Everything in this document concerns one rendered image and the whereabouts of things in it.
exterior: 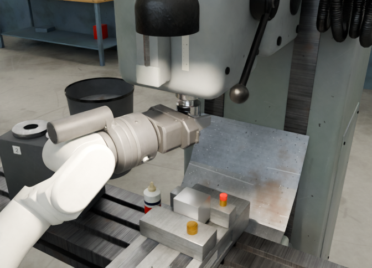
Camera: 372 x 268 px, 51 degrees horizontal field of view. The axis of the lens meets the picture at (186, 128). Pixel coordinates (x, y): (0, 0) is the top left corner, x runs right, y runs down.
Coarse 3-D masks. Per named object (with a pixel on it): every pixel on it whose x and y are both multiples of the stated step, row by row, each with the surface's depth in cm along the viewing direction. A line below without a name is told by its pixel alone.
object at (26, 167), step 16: (16, 128) 98; (32, 128) 101; (0, 144) 96; (16, 144) 94; (32, 144) 93; (16, 160) 97; (32, 160) 95; (16, 176) 99; (32, 176) 97; (48, 176) 95; (16, 192) 102
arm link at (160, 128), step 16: (144, 112) 71; (160, 112) 71; (176, 112) 71; (144, 128) 63; (160, 128) 66; (176, 128) 67; (192, 128) 67; (144, 144) 63; (160, 144) 67; (176, 144) 68; (192, 144) 69; (144, 160) 64
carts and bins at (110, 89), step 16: (80, 80) 286; (96, 80) 292; (112, 80) 292; (80, 96) 288; (96, 96) 291; (112, 96) 291; (128, 96) 264; (80, 112) 257; (112, 112) 258; (128, 112) 270; (112, 176) 281
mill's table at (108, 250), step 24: (0, 168) 119; (0, 192) 110; (120, 192) 108; (96, 216) 98; (120, 216) 98; (48, 240) 95; (72, 240) 90; (96, 240) 90; (120, 240) 90; (240, 240) 90; (264, 240) 90; (72, 264) 93; (96, 264) 88; (240, 264) 84; (264, 264) 84; (288, 264) 85; (312, 264) 84; (336, 264) 84
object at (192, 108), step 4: (180, 100) 74; (196, 100) 74; (176, 104) 73; (180, 104) 72; (184, 104) 72; (188, 104) 72; (192, 104) 72; (196, 104) 72; (200, 104) 73; (180, 108) 72; (184, 108) 71; (188, 108) 71; (192, 108) 71; (196, 108) 72
